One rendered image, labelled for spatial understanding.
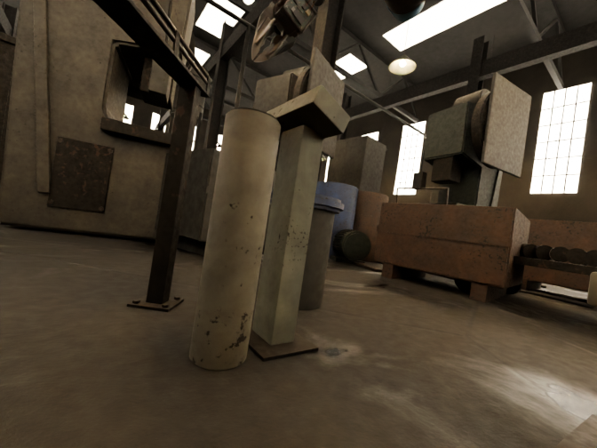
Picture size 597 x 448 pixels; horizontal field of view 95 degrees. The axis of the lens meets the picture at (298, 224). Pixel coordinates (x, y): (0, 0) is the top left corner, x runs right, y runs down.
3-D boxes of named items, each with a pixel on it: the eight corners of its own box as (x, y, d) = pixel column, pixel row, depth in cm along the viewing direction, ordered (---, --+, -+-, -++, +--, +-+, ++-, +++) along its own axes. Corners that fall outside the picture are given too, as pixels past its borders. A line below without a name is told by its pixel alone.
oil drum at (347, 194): (323, 259, 301) (335, 178, 302) (292, 250, 348) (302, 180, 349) (359, 260, 336) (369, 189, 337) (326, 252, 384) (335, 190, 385)
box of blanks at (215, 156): (195, 258, 180) (213, 142, 181) (142, 240, 232) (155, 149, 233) (293, 258, 261) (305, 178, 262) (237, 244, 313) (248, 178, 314)
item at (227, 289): (198, 376, 51) (241, 100, 51) (182, 348, 60) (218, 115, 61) (256, 364, 58) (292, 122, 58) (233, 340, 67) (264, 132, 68)
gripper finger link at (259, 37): (248, 43, 56) (276, 8, 56) (241, 49, 61) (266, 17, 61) (259, 55, 57) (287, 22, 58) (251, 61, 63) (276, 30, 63)
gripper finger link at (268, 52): (259, 55, 57) (287, 22, 58) (251, 61, 63) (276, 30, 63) (270, 68, 59) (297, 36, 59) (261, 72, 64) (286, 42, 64)
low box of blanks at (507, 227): (521, 299, 218) (532, 217, 219) (503, 307, 167) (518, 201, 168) (407, 272, 285) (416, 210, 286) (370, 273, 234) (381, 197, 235)
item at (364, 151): (337, 248, 554) (351, 150, 556) (370, 254, 494) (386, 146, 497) (314, 245, 512) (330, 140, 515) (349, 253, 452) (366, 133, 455)
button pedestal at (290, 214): (268, 367, 57) (312, 78, 58) (225, 324, 77) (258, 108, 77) (324, 355, 67) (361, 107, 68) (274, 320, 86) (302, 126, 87)
